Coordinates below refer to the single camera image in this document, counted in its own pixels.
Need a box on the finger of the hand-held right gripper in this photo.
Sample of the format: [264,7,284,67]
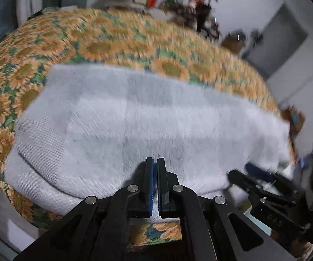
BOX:
[245,163,296,196]
[228,169,267,199]

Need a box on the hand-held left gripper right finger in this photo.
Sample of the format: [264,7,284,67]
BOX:
[157,158,296,261]

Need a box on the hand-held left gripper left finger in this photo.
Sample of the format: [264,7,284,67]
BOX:
[12,157,155,261]

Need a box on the grey checkered knitted blanket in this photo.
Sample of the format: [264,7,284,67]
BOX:
[4,64,291,218]

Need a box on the cardboard box with blue items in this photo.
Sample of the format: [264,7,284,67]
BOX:
[282,106,306,135]

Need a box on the cardboard box with metal fan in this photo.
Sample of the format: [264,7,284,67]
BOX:
[222,31,248,53]

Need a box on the grey door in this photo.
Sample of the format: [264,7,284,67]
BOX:
[246,3,309,78]

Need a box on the black standing fan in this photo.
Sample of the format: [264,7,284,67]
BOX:
[250,28,264,45]

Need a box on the sunflower print bedspread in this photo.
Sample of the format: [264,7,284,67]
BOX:
[0,8,296,252]

